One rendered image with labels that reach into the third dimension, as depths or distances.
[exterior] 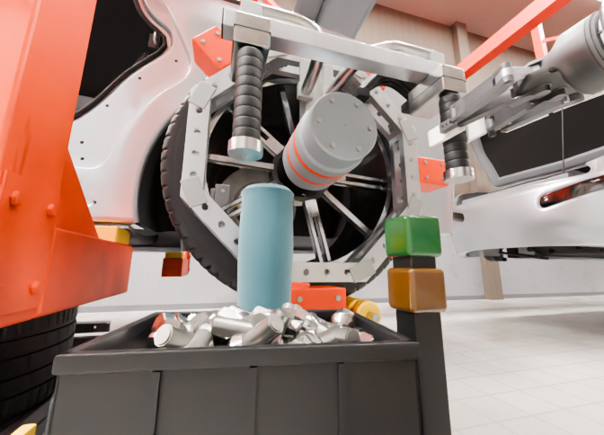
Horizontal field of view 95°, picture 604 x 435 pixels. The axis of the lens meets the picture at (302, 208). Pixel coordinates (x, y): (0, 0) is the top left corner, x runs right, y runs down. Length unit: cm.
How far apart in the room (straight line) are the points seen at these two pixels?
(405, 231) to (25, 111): 56
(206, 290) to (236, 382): 435
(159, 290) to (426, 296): 441
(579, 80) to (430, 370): 33
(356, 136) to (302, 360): 40
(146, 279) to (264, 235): 423
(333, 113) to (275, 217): 21
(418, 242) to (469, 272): 636
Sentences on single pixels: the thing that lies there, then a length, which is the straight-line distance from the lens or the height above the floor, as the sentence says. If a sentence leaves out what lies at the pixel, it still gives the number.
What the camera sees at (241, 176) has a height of 96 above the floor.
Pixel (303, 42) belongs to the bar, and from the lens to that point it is 50.
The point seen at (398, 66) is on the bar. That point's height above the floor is 95.
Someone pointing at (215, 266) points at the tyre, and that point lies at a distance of 62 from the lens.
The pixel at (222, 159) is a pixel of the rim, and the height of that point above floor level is 86.
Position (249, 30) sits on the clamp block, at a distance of 45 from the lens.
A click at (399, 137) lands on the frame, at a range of 77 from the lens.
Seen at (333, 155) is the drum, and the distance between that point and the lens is 47.
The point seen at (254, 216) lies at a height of 69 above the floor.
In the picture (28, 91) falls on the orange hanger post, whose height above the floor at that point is 87.
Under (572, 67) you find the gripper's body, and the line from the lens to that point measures 42.
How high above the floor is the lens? 61
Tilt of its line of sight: 12 degrees up
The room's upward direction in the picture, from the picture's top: straight up
